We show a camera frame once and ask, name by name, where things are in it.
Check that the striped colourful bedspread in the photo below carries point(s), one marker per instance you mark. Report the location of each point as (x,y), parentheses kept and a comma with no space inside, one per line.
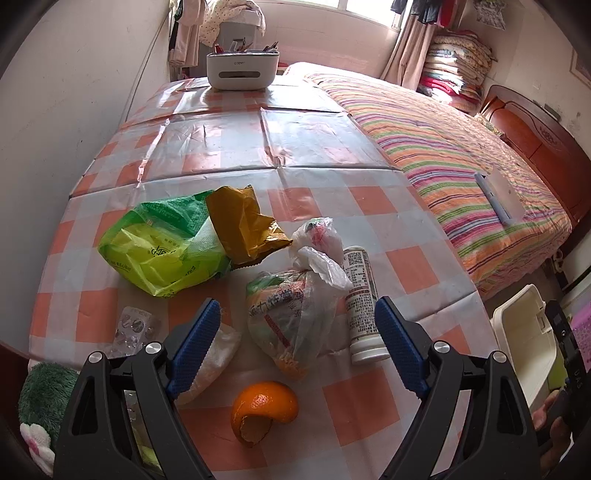
(441,151)

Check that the grey cabinet with cloth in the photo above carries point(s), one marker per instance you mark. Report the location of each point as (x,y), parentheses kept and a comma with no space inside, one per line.
(225,19)

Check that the green plastic bag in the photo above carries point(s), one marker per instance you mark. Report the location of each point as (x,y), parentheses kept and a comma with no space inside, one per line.
(165,246)

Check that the white printed cylinder bottle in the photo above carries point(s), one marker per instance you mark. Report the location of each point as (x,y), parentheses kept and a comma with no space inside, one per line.
(365,342)

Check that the white plastic trash bin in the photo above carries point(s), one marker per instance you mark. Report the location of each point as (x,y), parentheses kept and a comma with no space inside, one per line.
(524,334)

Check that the green plush toy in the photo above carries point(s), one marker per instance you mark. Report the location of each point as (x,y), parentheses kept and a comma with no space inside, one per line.
(42,404)

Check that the empty pill blister pack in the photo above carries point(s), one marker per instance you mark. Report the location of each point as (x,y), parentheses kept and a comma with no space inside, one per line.
(135,328)

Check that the clear plastic trash bag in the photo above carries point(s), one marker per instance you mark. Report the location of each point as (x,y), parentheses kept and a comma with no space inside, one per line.
(290,313)

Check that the stack of folded quilts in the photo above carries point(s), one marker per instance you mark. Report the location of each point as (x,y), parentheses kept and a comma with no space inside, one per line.
(455,69)

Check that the white storage box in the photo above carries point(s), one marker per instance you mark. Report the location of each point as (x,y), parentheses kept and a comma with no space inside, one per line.
(247,70)

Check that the pink curtain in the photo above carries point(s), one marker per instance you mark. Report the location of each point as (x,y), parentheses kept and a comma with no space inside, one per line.
(407,60)

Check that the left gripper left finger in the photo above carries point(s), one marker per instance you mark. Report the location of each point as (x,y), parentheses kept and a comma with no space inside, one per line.
(96,439)

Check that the yellow snack wrapper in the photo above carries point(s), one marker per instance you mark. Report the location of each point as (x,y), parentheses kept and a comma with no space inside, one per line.
(246,235)

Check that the hanging clothes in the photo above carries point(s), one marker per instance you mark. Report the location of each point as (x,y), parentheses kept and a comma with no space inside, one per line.
(439,12)

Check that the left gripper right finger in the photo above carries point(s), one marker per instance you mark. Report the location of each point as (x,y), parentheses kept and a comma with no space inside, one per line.
(498,439)

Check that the blue white flat case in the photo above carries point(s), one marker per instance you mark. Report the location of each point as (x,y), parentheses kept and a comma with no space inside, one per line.
(502,197)

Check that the crumpled white tissue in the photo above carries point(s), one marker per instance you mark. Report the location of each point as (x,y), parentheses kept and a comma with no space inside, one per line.
(223,348)

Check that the red wooden headboard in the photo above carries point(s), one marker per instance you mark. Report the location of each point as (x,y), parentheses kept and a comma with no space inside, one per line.
(550,150)

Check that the orange peel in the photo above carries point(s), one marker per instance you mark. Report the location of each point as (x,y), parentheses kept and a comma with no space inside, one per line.
(258,407)

